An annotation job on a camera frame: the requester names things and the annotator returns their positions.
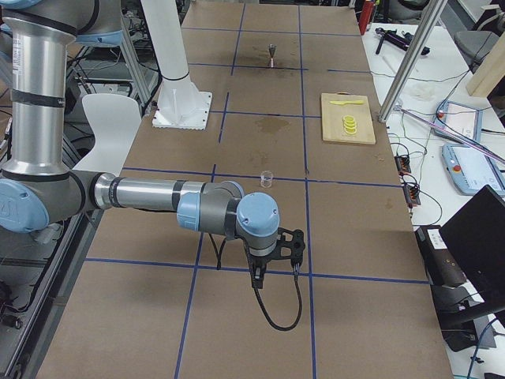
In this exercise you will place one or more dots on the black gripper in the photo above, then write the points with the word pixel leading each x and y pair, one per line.
pixel 259 261

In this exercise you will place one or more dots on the clear glass measuring cup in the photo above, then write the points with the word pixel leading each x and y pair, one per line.
pixel 266 179

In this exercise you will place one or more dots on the steel jigger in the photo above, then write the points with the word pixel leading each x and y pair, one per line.
pixel 271 51

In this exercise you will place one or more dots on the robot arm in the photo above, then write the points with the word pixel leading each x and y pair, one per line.
pixel 38 189

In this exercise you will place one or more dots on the bamboo cutting board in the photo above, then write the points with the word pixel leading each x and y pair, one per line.
pixel 333 125

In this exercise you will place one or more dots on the yellow plastic knife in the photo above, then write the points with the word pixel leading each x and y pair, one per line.
pixel 347 102

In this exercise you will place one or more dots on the black laptop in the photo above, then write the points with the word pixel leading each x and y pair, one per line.
pixel 475 237

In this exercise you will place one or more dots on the teach pendant lower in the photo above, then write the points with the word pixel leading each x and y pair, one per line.
pixel 470 170

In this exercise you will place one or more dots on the teach pendant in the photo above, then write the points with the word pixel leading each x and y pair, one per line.
pixel 470 170
pixel 458 117

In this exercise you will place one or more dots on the teach pendant upper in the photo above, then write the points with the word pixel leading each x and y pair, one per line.
pixel 458 117

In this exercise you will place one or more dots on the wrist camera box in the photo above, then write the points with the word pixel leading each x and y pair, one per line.
pixel 290 245

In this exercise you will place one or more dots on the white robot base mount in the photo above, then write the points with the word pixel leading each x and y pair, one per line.
pixel 180 104

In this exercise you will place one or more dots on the aluminium frame post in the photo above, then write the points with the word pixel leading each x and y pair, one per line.
pixel 428 21

